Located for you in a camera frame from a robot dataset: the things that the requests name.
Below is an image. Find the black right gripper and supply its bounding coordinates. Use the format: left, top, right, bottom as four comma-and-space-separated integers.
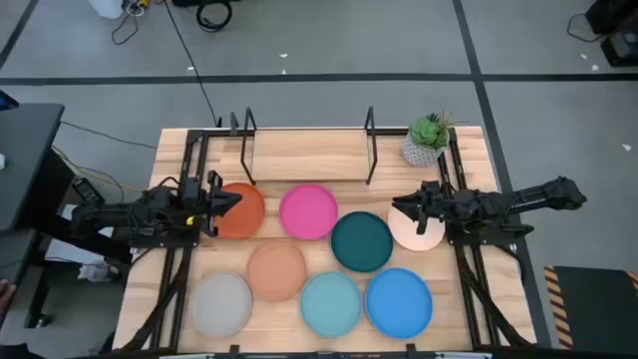
392, 179, 455, 235

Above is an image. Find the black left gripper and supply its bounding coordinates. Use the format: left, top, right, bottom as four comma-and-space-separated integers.
198, 171, 244, 238

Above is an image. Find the orange round plate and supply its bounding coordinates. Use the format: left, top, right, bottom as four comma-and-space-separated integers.
214, 181, 267, 240

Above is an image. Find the pale pink round plate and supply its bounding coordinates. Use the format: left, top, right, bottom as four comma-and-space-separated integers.
387, 203, 447, 252

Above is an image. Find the dark teal round plate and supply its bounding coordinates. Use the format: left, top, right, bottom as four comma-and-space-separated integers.
330, 210, 395, 274

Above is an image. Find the salmon round plate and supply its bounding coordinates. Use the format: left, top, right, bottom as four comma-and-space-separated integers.
246, 239, 307, 302

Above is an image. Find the grey round plate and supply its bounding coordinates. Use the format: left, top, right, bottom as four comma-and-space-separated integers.
188, 271, 254, 339

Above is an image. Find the light teal round plate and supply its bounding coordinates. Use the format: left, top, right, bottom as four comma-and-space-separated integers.
299, 271, 364, 339

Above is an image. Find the white patterned plant pot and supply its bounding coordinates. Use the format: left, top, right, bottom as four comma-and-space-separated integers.
401, 130, 445, 169

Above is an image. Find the green succulent plant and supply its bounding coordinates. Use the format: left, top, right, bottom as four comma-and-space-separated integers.
408, 109, 468, 152

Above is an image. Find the blue round plate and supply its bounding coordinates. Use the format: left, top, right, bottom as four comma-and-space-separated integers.
364, 267, 434, 340

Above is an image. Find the black power adapter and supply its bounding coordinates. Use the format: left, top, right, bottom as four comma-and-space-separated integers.
72, 177, 107, 206

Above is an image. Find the black desk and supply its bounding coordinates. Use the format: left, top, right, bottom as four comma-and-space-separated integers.
0, 102, 136, 330

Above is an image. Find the hazard striped black mat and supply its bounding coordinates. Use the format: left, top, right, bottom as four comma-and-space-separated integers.
543, 265, 638, 350

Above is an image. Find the white plastic container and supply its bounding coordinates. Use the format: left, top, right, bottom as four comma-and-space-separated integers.
89, 0, 124, 20

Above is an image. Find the person's hand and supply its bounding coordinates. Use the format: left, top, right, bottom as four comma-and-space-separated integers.
0, 278, 17, 328

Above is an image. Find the black equipment case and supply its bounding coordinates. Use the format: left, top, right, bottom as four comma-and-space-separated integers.
585, 0, 638, 69

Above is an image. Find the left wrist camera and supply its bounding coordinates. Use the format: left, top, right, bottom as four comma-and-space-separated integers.
180, 177, 201, 201

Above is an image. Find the black aluminium rig frame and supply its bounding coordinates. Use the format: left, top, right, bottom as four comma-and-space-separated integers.
113, 127, 538, 359

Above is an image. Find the black wire dish rack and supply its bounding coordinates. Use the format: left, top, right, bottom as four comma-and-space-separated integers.
240, 106, 379, 187

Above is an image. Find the long black floor cable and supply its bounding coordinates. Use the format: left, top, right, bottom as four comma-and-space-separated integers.
162, 0, 223, 129

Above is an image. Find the coiled black cable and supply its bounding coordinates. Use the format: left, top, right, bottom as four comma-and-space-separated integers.
195, 0, 234, 33

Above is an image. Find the thin black cable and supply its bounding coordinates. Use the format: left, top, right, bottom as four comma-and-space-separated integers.
566, 12, 605, 44

